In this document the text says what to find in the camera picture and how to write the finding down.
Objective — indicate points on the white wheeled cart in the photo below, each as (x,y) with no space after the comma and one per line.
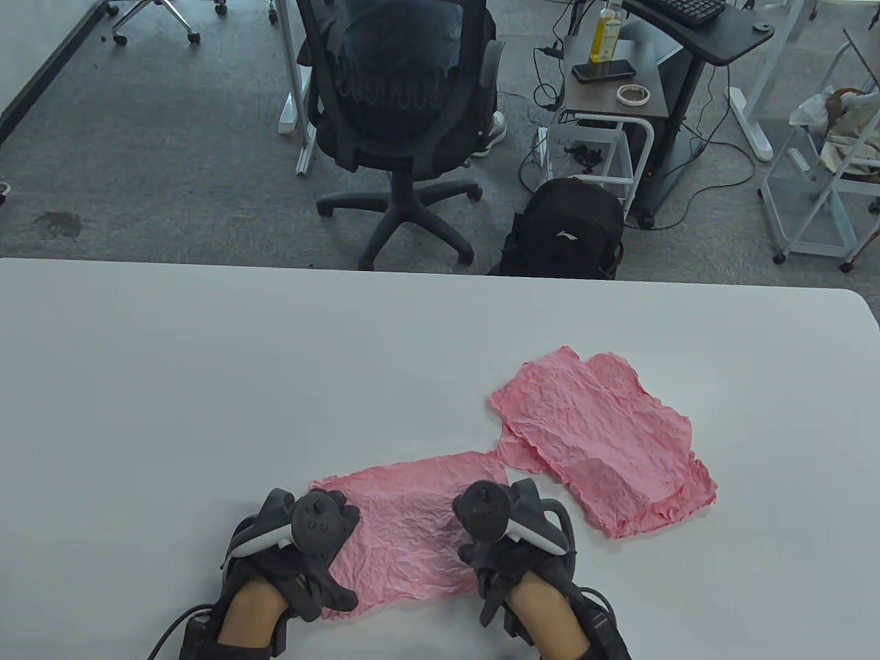
(818,220)

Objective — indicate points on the black backpack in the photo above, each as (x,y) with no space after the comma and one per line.
(564,220)

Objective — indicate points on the black keyboard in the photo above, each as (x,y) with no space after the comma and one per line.
(687,8)

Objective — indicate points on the black mesh office chair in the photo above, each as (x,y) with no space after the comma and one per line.
(399,137)

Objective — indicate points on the silver chair base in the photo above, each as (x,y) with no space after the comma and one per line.
(121,38)

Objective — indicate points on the white desk leg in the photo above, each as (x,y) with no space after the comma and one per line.
(753,127)
(290,113)

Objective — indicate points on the person's right hand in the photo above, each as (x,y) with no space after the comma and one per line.
(512,560)

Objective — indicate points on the black white tracking controller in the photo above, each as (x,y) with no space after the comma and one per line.
(485,512)
(316,526)

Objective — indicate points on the person's left hand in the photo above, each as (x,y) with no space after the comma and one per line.
(309,584)

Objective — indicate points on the black clamp parts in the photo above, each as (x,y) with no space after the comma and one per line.
(584,157)

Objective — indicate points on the white power strip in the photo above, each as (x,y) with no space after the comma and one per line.
(542,155)

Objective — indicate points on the white tape roll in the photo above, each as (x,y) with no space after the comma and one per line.
(619,95)

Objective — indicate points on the grey white side table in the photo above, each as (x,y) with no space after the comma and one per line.
(591,96)

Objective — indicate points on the beige cloth bundle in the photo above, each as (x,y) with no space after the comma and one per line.
(845,137)

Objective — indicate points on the clear bottle yellow liquid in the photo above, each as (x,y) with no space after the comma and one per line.
(607,34)

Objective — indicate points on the black smartphone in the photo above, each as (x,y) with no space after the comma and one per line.
(603,71)

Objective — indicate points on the person's right forearm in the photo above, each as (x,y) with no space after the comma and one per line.
(550,619)

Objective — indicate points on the black standing desk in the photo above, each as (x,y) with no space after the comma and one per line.
(729,34)

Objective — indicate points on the person's left forearm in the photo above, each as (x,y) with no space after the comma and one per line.
(251,615)

